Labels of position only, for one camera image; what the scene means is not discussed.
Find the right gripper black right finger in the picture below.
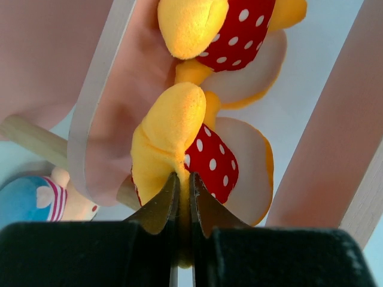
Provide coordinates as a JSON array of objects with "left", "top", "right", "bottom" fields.
[{"left": 189, "top": 172, "right": 250, "bottom": 286}]

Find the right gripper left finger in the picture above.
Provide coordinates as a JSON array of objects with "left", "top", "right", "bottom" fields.
[{"left": 125, "top": 173, "right": 180, "bottom": 286}]

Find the yellow plush dotted dress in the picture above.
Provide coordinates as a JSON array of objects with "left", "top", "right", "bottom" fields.
[
  {"left": 130, "top": 82, "right": 275, "bottom": 268},
  {"left": 157, "top": 0, "right": 308, "bottom": 109}
]

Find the small baby doll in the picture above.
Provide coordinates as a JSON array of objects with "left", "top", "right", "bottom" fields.
[{"left": 1, "top": 167, "right": 99, "bottom": 227}]

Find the pink three-tier shelf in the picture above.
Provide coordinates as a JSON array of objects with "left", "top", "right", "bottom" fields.
[{"left": 1, "top": 1, "right": 382, "bottom": 246}]

